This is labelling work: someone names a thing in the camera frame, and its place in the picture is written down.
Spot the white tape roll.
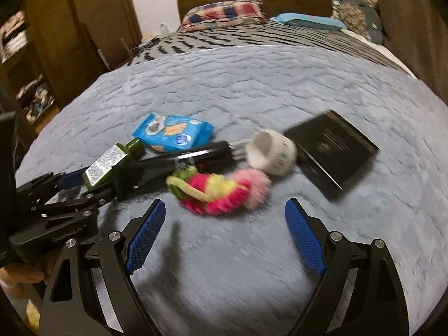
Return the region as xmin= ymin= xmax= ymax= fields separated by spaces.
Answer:
xmin=245 ymin=129 xmax=298 ymax=176

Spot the left hand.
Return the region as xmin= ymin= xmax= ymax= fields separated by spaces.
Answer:
xmin=1 ymin=256 xmax=55 ymax=298

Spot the brown curtain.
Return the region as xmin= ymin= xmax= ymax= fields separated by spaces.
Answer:
xmin=378 ymin=0 xmax=447 ymax=102

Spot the grey fluffy blanket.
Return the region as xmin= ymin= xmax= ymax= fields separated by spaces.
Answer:
xmin=16 ymin=46 xmax=447 ymax=335

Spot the black striped bed sheet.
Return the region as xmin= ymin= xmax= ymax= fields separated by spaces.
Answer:
xmin=131 ymin=21 xmax=413 ymax=75

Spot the pink yellow fluffy toy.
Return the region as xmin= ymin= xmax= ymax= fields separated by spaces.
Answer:
xmin=165 ymin=166 xmax=271 ymax=216

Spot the wooden wardrobe with shelves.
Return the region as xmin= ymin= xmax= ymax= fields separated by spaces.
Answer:
xmin=0 ymin=0 xmax=143 ymax=141

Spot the blue snack packet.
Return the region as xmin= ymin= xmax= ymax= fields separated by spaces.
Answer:
xmin=133 ymin=113 xmax=214 ymax=153

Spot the black box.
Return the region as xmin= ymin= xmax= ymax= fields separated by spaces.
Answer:
xmin=284 ymin=110 xmax=380 ymax=197

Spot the light blue pillow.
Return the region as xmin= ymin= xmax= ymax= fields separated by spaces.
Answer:
xmin=270 ymin=12 xmax=348 ymax=31

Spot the patterned cushion pile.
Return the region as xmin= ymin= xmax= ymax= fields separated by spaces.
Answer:
xmin=332 ymin=0 xmax=384 ymax=45

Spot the green bottle with label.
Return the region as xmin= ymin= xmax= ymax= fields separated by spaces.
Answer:
xmin=83 ymin=138 xmax=145 ymax=190

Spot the plaid red blue pillow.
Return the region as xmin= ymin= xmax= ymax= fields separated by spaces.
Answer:
xmin=178 ymin=0 xmax=267 ymax=33

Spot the black tube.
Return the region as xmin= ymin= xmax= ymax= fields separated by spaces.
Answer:
xmin=111 ymin=139 xmax=250 ymax=197

